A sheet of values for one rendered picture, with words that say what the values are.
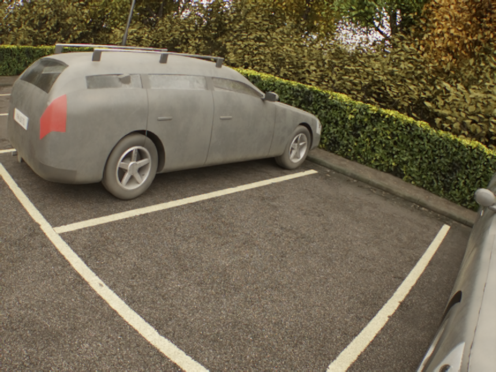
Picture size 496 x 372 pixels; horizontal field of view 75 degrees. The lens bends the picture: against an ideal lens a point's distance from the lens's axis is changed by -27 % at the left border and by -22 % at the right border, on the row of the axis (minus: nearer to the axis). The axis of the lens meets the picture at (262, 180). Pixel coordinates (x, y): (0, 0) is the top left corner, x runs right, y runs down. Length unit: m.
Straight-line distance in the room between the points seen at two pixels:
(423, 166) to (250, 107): 3.22
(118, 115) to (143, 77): 0.50
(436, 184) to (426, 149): 0.59
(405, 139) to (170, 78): 4.12
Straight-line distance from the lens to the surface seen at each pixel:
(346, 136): 7.18
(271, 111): 5.23
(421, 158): 6.85
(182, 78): 4.25
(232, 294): 2.84
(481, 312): 1.80
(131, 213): 3.76
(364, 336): 2.77
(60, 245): 3.14
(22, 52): 12.94
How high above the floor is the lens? 1.59
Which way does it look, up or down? 17 degrees down
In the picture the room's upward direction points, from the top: 12 degrees clockwise
